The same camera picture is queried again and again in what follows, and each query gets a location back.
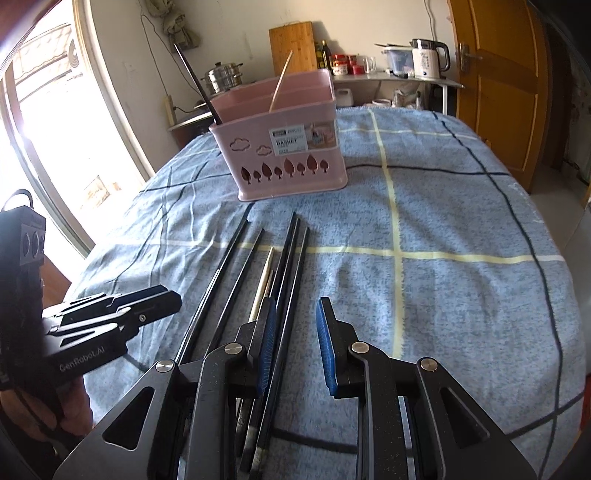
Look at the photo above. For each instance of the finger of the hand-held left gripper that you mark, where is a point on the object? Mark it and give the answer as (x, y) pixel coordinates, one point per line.
(87, 333)
(152, 300)

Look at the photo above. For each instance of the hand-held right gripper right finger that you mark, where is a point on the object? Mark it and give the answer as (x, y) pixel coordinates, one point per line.
(325, 346)

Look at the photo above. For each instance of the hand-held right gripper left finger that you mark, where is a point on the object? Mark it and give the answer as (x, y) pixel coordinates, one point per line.
(268, 346)

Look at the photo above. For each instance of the brown chopstick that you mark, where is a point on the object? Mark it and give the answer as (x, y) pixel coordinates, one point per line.
(269, 286)

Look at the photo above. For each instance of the black chopstick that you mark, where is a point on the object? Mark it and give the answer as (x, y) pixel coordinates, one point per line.
(212, 290)
(286, 258)
(291, 272)
(198, 85)
(235, 290)
(298, 277)

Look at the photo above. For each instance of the light wooden chopstick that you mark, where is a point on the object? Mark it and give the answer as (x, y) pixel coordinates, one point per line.
(262, 284)
(280, 81)

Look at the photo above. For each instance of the pink plastic basket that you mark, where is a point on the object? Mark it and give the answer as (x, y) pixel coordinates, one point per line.
(286, 170)

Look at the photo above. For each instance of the person's left hand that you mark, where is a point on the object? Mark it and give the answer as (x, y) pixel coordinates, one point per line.
(69, 410)

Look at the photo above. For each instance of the blue plaid blanket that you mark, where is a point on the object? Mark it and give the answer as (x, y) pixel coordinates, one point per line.
(438, 300)

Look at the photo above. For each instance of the stove stand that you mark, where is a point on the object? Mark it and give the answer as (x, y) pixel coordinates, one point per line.
(189, 129)

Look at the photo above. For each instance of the glass window door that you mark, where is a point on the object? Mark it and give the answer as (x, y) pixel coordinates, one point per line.
(55, 115)

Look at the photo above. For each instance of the stainless steel steamer pot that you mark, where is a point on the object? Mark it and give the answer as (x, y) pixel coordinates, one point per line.
(224, 78)

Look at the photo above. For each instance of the white plastic jug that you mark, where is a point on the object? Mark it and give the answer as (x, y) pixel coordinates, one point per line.
(345, 98)

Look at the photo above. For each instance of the steel counter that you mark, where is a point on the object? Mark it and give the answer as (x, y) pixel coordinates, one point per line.
(397, 79)

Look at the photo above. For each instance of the red jar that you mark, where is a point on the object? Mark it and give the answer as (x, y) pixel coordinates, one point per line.
(340, 69)

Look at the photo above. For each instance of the hanging grey cloth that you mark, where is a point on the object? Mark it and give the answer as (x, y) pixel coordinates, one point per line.
(178, 23)

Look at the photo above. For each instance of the clear drinking glass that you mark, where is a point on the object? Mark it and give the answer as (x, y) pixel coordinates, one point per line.
(370, 65)

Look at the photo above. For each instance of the bamboo cutting board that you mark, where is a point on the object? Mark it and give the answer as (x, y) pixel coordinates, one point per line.
(291, 46)

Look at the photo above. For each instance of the dark oil bottle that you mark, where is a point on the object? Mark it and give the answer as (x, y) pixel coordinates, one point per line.
(326, 55)

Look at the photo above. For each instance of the clear plastic container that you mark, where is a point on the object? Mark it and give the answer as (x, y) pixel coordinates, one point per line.
(397, 62)

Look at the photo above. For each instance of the white electric kettle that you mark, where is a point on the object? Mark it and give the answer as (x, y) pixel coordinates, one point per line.
(427, 60)

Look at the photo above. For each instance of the wooden door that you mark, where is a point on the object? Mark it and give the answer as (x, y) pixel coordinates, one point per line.
(503, 83)

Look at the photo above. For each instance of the wall power strip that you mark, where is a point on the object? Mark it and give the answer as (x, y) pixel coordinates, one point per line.
(170, 110)

